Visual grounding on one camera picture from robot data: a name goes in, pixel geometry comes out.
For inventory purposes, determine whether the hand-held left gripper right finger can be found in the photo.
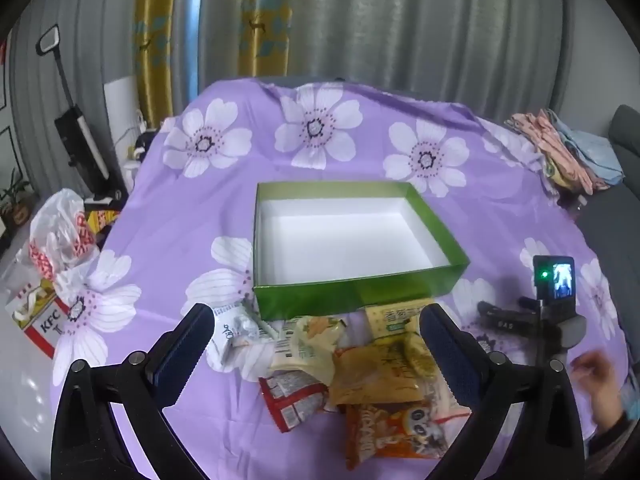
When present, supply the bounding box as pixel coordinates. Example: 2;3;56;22
419;302;586;480

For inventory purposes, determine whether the red white paper bag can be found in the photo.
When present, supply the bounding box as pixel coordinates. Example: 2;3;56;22
5;255;72;361

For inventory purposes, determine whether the person's right hand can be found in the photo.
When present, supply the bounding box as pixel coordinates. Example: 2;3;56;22
570;350;627;433

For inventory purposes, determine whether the pile of folded clothes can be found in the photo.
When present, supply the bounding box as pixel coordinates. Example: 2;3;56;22
504;108;626;193

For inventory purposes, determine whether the tan snack packet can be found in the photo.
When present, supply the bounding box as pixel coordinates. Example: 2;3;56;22
327;344;426;407

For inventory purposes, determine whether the white plastic bag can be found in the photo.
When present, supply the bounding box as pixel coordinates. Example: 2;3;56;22
29;189;101;281

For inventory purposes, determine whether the yellow candy packet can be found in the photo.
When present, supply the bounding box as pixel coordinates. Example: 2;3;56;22
400;332;473;416

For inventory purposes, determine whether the grey sofa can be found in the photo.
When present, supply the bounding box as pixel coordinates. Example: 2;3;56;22
575;105;640;281

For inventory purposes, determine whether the grey curtain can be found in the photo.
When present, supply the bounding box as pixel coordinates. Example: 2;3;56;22
10;0;616;196

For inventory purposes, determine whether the small black white object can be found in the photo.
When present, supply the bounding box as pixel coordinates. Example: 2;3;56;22
126;122;162;162

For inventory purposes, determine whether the red snack packet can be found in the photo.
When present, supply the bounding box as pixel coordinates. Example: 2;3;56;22
258;370;342;433

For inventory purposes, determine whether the person's right forearm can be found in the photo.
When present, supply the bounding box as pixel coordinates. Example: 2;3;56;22
587;400;640;457

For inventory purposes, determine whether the yellow red box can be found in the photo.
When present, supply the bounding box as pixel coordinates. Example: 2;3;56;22
86;207;122;235

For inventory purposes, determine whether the black upright vacuum cleaner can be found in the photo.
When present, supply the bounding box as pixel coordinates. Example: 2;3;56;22
37;27;130;203

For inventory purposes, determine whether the cream carrot print snack packet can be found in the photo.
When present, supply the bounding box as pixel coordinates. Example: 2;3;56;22
269;316;349;387

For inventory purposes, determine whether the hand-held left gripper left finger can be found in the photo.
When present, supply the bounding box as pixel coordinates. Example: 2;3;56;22
50;302;216;480

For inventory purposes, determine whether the white silver snack packet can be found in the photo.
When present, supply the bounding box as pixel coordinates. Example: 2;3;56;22
207;302;275;367

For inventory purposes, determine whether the gold teal patterned curtain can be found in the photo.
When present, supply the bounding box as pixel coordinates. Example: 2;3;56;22
131;0;297;122

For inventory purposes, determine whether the green cardboard box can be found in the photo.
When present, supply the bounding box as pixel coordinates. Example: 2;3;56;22
252;181;471;321

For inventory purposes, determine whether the yellow cracker pack green label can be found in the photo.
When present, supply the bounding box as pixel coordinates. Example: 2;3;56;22
365;302;435;342

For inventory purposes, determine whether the potted plant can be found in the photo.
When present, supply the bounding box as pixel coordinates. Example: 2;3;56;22
0;167;32;228

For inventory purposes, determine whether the orange cartoon snack packet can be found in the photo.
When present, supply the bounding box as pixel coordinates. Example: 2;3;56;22
345;401;449;469

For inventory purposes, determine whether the purple floral blanket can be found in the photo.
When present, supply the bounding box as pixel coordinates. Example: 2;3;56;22
50;77;628;480

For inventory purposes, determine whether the white board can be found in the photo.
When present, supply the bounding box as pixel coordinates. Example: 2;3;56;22
103;76;147;173

